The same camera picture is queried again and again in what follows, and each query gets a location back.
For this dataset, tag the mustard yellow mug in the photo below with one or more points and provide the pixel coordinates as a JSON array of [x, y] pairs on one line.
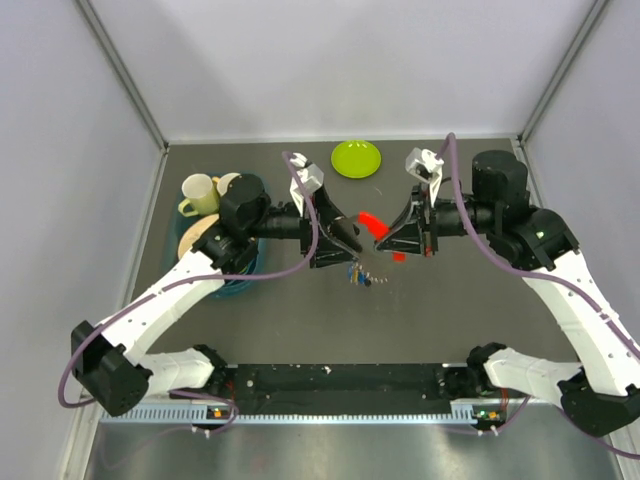
[[223, 182]]

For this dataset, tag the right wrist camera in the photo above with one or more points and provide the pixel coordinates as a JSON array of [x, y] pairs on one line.
[[424, 165]]

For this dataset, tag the pale green mug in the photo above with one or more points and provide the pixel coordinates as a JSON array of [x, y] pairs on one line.
[[200, 196]]

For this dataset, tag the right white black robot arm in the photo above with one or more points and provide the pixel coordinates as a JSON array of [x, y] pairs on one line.
[[599, 392]]

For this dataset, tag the red-handled metal key holder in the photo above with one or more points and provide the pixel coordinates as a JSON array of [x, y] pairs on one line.
[[373, 265]]

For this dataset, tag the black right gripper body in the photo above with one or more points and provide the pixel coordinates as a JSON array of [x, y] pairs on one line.
[[445, 219]]

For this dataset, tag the lime green plate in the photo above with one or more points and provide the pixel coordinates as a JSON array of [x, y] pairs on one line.
[[356, 159]]

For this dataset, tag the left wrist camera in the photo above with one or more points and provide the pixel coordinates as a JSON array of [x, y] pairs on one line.
[[310, 176]]

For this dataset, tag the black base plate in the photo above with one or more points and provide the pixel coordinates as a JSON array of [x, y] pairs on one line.
[[386, 386]]

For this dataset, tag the aluminium frame rail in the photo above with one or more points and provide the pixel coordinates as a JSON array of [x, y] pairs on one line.
[[118, 385]]

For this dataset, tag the patterned wooden plate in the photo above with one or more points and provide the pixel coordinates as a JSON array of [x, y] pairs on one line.
[[194, 232]]

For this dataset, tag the teal plastic basin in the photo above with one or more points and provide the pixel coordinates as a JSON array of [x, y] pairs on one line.
[[228, 251]]

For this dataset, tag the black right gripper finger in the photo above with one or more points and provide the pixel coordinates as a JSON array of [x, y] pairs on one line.
[[407, 239], [412, 218]]

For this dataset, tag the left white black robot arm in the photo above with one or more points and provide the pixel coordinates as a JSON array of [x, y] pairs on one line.
[[133, 330]]

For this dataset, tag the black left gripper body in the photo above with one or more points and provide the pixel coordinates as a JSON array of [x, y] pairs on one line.
[[289, 227]]

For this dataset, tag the grey slotted cable duct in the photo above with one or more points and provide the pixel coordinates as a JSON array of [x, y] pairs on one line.
[[203, 414]]

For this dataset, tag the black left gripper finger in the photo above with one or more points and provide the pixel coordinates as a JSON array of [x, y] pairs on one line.
[[336, 224], [330, 252]]

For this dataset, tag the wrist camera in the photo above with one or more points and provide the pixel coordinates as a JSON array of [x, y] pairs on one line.
[[310, 176], [424, 165]]

